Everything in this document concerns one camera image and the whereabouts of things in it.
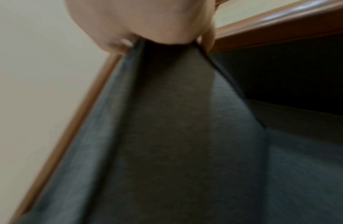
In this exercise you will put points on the brown wooden furniture frame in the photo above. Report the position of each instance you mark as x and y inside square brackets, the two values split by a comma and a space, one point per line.
[273, 30]

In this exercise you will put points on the person's right hand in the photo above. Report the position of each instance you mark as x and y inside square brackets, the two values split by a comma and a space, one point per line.
[149, 19]

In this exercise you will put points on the dark grey fabric garment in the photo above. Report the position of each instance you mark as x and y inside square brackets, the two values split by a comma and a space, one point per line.
[171, 142]

